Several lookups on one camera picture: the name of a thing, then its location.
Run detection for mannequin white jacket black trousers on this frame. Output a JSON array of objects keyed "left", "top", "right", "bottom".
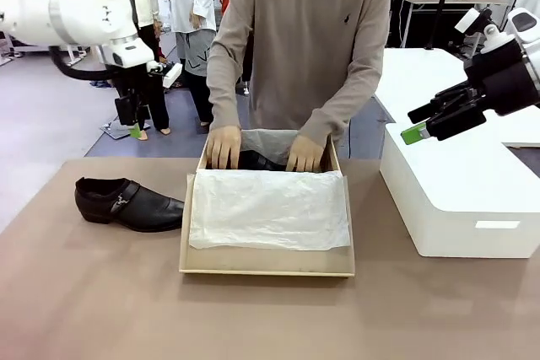
[{"left": 107, "top": 0, "right": 173, "bottom": 142}]

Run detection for white frame lab table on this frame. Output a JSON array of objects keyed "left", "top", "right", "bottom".
[{"left": 0, "top": 30, "right": 93, "bottom": 67}]

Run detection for large white platform box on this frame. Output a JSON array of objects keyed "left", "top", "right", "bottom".
[{"left": 378, "top": 47, "right": 540, "bottom": 259}]

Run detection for white tissue paper sheet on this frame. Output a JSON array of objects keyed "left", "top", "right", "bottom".
[{"left": 188, "top": 128, "right": 352, "bottom": 252}]

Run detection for black leather buckle shoe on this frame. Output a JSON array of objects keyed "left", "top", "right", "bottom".
[
  {"left": 74, "top": 177, "right": 186, "bottom": 234},
  {"left": 237, "top": 148, "right": 293, "bottom": 172}
]

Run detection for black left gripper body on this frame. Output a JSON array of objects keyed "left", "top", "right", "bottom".
[{"left": 110, "top": 65, "right": 151, "bottom": 102}]

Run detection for black vertical pole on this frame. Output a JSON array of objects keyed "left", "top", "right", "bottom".
[{"left": 423, "top": 0, "right": 456, "bottom": 51}]

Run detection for person's right hand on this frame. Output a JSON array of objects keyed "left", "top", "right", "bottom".
[{"left": 205, "top": 126, "right": 243, "bottom": 170}]

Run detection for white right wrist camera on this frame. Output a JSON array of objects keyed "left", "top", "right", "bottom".
[{"left": 453, "top": 7, "right": 516, "bottom": 54}]

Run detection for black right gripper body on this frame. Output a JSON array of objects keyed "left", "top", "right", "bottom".
[{"left": 463, "top": 37, "right": 540, "bottom": 117}]

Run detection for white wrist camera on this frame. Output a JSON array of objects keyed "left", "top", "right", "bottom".
[
  {"left": 146, "top": 60, "right": 184, "bottom": 92},
  {"left": 453, "top": 7, "right": 516, "bottom": 54}
]

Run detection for brown cardboard shoe box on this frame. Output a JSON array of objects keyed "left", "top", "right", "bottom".
[{"left": 179, "top": 127, "right": 355, "bottom": 279}]

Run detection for grey top lab table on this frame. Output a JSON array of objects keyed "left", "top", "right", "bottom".
[{"left": 390, "top": 0, "right": 510, "bottom": 53}]

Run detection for square metal mannequin base plate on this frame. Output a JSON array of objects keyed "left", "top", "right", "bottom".
[{"left": 99, "top": 119, "right": 152, "bottom": 141}]

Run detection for person's left forearm beige sleeve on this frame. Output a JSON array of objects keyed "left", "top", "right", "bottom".
[{"left": 298, "top": 67, "right": 381, "bottom": 151}]

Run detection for person in beige sweater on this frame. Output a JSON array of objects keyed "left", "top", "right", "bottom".
[{"left": 206, "top": 0, "right": 392, "bottom": 154}]

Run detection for person's right forearm beige sleeve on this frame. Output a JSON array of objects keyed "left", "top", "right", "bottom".
[{"left": 208, "top": 46, "right": 242, "bottom": 132}]

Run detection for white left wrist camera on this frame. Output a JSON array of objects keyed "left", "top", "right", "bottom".
[{"left": 146, "top": 60, "right": 184, "bottom": 92}]

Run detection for mannequin white shirt grey shorts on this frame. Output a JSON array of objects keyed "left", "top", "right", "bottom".
[{"left": 165, "top": 0, "right": 221, "bottom": 128}]

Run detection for person's left hand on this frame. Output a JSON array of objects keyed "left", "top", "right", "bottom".
[{"left": 285, "top": 134, "right": 327, "bottom": 174}]

